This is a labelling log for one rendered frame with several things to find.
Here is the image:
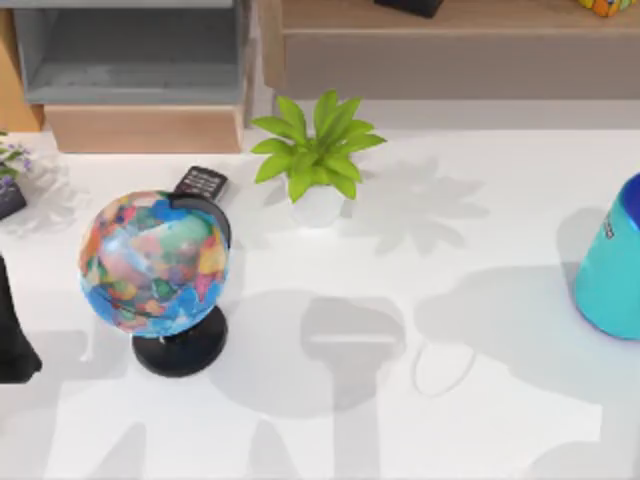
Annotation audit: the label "purple flowers in dark pot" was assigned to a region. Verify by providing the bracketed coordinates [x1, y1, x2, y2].
[0, 130, 32, 221]

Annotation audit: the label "black box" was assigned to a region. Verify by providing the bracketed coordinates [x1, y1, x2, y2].
[373, 0, 445, 19]

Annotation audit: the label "turquoise cup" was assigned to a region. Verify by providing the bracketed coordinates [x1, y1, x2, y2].
[573, 172, 640, 342]

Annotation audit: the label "pale wooden drawer front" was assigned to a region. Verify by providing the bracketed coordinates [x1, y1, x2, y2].
[43, 103, 243, 154]

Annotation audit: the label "wooden cupboard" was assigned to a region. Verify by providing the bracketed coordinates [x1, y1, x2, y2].
[0, 8, 46, 133]

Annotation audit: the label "colourful globe on black stand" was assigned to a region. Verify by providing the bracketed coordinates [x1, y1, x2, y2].
[78, 189, 233, 378]

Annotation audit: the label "black remote control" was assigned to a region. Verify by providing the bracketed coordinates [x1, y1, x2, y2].
[172, 165, 230, 202]

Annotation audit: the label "yellow and orange object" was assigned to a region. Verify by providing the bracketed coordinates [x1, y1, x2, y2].
[578, 0, 633, 17]

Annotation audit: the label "green plant in white pot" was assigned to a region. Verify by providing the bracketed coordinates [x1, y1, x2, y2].
[248, 89, 388, 227]

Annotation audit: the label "wooden shelf unit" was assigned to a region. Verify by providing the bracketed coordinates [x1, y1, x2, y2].
[257, 0, 640, 100]

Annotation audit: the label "grey pierced drawer inside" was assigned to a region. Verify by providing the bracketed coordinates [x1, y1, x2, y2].
[12, 0, 252, 105]

